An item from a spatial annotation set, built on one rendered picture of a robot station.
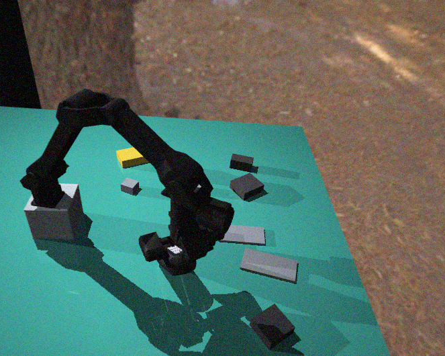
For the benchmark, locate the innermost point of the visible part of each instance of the yellow flat block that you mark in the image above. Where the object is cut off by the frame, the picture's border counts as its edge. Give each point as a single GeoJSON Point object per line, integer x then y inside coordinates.
{"type": "Point", "coordinates": [130, 156]}

